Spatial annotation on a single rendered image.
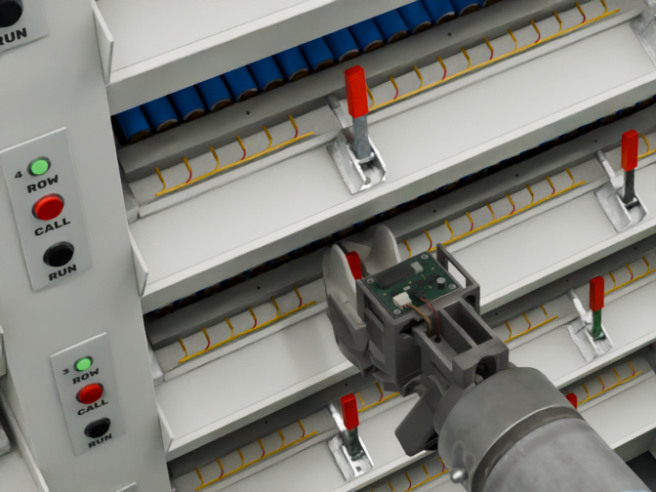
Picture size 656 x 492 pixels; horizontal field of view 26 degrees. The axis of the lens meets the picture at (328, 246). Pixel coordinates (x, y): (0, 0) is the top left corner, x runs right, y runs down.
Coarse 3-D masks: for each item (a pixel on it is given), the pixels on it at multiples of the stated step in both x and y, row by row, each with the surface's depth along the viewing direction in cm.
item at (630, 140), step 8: (624, 136) 117; (632, 136) 117; (624, 144) 117; (632, 144) 117; (624, 152) 118; (632, 152) 118; (624, 160) 118; (632, 160) 118; (624, 168) 119; (632, 168) 119; (624, 176) 119; (632, 176) 120; (624, 184) 120; (632, 184) 120; (616, 192) 122; (624, 192) 120; (632, 192) 121; (624, 200) 121; (632, 200) 121
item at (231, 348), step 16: (640, 160) 125; (576, 192) 122; (544, 208) 121; (512, 224) 120; (464, 240) 119; (480, 240) 119; (320, 304) 114; (288, 320) 113; (256, 336) 112; (224, 352) 111; (176, 368) 110; (192, 368) 110
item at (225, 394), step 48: (528, 192) 122; (336, 240) 117; (432, 240) 119; (528, 240) 120; (576, 240) 121; (624, 240) 123; (480, 288) 118; (528, 288) 121; (192, 336) 112; (240, 336) 113; (288, 336) 113; (192, 384) 110; (240, 384) 111; (288, 384) 112; (192, 432) 109
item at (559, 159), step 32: (608, 128) 123; (640, 128) 124; (544, 160) 121; (576, 160) 122; (480, 192) 118; (512, 192) 121; (384, 224) 116; (416, 224) 116; (448, 224) 118; (320, 256) 114; (256, 288) 112; (288, 288) 113; (160, 320) 109; (192, 320) 110; (224, 320) 112; (256, 320) 112
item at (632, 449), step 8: (648, 432) 166; (632, 440) 165; (640, 440) 166; (648, 440) 168; (616, 448) 164; (624, 448) 165; (632, 448) 167; (640, 448) 168; (648, 448) 169; (624, 456) 167; (632, 456) 168
